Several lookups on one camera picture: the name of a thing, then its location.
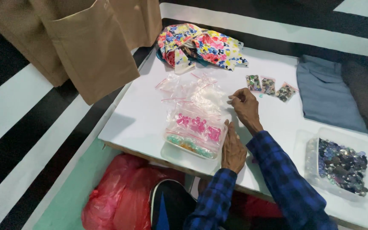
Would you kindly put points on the person's left hand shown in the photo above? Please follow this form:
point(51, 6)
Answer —
point(233, 150)

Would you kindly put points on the person's right hand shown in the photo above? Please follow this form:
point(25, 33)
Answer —
point(248, 107)

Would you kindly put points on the person's left fingers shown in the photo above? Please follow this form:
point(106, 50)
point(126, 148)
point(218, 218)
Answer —
point(230, 131)

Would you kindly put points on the clear plastic tray of bags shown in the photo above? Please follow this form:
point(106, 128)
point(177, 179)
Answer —
point(196, 140)

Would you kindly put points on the bag of pink buttons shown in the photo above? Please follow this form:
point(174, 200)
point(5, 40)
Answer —
point(198, 125)
point(214, 133)
point(182, 120)

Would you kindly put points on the bag of green buttons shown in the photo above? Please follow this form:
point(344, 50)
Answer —
point(203, 152)
point(174, 139)

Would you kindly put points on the bag of orange buttons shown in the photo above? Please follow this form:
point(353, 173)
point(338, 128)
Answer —
point(187, 146)

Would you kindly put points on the small bag of mixed buttons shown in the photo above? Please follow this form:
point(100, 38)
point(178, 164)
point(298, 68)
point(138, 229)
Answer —
point(253, 83)
point(285, 92)
point(268, 86)

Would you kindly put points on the pile of empty zip bags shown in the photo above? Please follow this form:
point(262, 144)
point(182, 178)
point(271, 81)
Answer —
point(193, 91)

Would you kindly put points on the clear plastic button container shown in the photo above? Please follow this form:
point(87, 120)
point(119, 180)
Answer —
point(311, 159)

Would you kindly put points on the floral patterned cloth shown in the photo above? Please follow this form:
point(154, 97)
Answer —
point(203, 46)

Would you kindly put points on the black and blue cap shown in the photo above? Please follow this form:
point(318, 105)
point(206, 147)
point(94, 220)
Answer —
point(171, 204)

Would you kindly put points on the folded blue-grey garment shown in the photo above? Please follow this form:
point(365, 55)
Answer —
point(326, 95)

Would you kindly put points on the heap of mixed dark buttons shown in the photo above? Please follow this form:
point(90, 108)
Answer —
point(342, 166)

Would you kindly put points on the red plastic bag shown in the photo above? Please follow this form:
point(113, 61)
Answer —
point(123, 195)

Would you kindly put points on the dark grey folded garment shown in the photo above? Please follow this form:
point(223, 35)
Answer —
point(367, 95)

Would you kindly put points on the tan hanging garment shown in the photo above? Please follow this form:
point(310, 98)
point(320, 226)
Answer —
point(75, 41)

